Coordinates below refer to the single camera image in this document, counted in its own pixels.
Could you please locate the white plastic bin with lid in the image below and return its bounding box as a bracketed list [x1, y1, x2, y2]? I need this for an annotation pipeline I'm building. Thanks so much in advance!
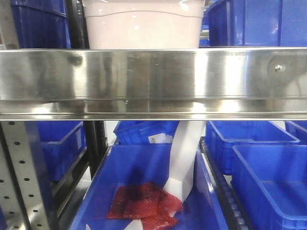
[83, 0, 205, 49]

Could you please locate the blue bin lower centre back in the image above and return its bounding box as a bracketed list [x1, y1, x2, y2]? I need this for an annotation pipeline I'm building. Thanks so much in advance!
[113, 121, 179, 145]

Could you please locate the blue bin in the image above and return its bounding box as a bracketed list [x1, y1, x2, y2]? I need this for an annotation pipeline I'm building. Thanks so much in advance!
[10, 0, 71, 48]
[113, 121, 179, 145]
[232, 145, 307, 230]
[205, 121, 300, 175]
[36, 121, 86, 181]
[206, 0, 307, 47]
[70, 144, 228, 230]

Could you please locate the blue bin lower right back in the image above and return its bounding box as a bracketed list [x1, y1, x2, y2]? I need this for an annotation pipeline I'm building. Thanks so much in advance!
[205, 121, 300, 175]

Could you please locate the blue bin lower left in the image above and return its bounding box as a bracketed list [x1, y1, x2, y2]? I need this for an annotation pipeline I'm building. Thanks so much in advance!
[36, 121, 86, 181]

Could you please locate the blue bin upper right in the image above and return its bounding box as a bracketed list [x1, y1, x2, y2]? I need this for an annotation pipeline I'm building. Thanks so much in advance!
[206, 0, 307, 47]

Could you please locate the blue bin lower right front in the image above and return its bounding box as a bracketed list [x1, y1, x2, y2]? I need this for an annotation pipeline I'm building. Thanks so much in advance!
[232, 145, 307, 230]

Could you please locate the blue bin upper left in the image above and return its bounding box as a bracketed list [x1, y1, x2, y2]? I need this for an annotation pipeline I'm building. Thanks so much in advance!
[10, 0, 71, 48]

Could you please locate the white paper strip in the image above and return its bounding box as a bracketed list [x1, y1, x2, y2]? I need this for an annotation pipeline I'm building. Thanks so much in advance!
[126, 120, 207, 230]

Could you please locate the roller conveyor track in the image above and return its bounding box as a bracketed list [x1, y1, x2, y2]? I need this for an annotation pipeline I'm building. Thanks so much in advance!
[200, 137, 253, 230]

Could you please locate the stainless steel shelf rail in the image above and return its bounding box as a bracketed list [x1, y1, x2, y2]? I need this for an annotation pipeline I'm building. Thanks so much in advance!
[0, 47, 307, 120]

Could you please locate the perforated steel shelf post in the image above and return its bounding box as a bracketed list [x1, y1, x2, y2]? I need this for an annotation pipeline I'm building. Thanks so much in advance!
[1, 121, 58, 230]

